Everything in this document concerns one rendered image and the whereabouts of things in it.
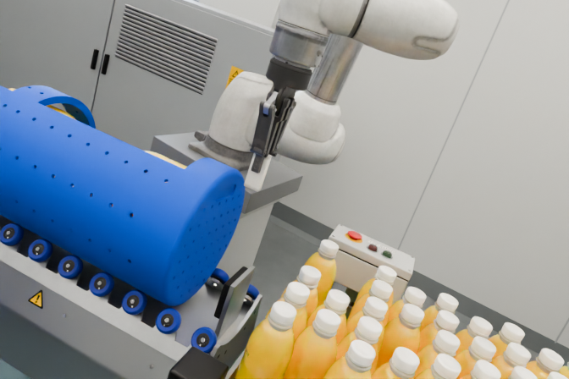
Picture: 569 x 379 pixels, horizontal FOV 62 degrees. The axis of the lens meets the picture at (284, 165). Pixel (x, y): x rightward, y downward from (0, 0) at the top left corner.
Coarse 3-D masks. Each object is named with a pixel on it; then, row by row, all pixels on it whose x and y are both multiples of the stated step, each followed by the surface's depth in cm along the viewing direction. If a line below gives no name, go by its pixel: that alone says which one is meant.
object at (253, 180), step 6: (252, 162) 85; (264, 162) 84; (264, 168) 84; (252, 174) 85; (258, 174) 85; (246, 180) 86; (252, 180) 85; (258, 180) 85; (246, 186) 86; (252, 186) 86; (258, 186) 85
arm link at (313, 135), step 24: (336, 48) 128; (360, 48) 130; (312, 72) 136; (336, 72) 131; (312, 96) 135; (336, 96) 136; (312, 120) 134; (336, 120) 138; (288, 144) 138; (312, 144) 137; (336, 144) 139
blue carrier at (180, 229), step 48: (0, 96) 91; (48, 96) 94; (0, 144) 86; (48, 144) 85; (96, 144) 85; (0, 192) 88; (48, 192) 83; (96, 192) 81; (144, 192) 80; (192, 192) 80; (240, 192) 97; (48, 240) 91; (96, 240) 82; (144, 240) 78; (192, 240) 82; (144, 288) 83; (192, 288) 93
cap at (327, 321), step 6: (318, 312) 74; (324, 312) 75; (330, 312) 76; (318, 318) 74; (324, 318) 74; (330, 318) 74; (336, 318) 75; (318, 324) 73; (324, 324) 73; (330, 324) 73; (336, 324) 73; (324, 330) 73; (330, 330) 73; (336, 330) 74
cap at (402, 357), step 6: (402, 348) 73; (396, 354) 71; (402, 354) 71; (408, 354) 72; (414, 354) 72; (396, 360) 71; (402, 360) 70; (408, 360) 70; (414, 360) 71; (396, 366) 71; (402, 366) 70; (408, 366) 70; (414, 366) 70; (408, 372) 70
